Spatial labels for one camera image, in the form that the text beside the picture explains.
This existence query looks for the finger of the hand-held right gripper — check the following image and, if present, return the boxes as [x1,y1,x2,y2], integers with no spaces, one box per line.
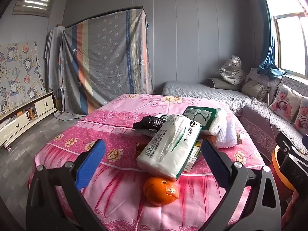
[276,132,302,154]

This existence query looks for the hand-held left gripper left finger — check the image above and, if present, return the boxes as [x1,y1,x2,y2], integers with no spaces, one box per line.
[26,138,106,231]

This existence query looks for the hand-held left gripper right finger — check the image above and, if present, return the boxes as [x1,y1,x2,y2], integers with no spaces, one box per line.
[200,140,282,231]

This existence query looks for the yellow rimmed bin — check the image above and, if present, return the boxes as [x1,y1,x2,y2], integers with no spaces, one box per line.
[269,146,293,194]

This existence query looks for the white green medicine box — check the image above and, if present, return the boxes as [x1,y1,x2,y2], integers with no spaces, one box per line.
[184,140,203,172]

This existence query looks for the white towel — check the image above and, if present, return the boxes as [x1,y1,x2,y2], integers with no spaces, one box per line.
[209,108,239,149]

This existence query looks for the baby print pillow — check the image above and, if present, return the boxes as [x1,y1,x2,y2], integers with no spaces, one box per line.
[269,84,302,123]
[294,97,308,135]

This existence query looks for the grey quilted sofa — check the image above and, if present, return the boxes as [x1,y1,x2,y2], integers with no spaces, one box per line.
[162,67,308,164]

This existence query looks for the pink floral bedsheet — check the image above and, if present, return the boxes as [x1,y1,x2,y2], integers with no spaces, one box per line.
[28,93,272,231]

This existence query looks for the large white tissue pack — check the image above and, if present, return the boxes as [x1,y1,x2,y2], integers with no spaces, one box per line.
[137,114,203,180]

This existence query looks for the beige cushion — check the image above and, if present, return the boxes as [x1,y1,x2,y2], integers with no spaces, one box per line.
[241,80,271,101]

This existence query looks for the orange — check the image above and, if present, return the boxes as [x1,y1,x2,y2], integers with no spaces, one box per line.
[143,176,180,207]

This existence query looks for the black plastic bag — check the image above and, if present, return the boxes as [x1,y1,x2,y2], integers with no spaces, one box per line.
[133,116,166,132]

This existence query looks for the grey pillow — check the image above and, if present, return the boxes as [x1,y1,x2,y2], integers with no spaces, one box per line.
[208,77,241,92]

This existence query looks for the white low cabinet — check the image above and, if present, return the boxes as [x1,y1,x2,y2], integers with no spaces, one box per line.
[0,91,57,150]

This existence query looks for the tiger plush in plastic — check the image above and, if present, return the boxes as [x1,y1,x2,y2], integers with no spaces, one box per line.
[219,55,247,86]

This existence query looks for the window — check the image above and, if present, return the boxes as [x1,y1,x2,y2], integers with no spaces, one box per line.
[261,0,308,80]

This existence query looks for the blue curtain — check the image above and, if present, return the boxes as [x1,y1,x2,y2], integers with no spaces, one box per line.
[255,0,287,80]

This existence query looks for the striped grey cloth cover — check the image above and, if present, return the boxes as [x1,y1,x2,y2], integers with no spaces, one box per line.
[54,6,154,121]

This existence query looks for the cartoon print cloth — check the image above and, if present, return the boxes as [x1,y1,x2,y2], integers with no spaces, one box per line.
[0,41,46,121]

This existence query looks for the white hanging garment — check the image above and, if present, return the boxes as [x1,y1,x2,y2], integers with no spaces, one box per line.
[44,25,65,106]

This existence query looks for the window blind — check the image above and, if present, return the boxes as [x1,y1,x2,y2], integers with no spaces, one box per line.
[12,0,57,17]

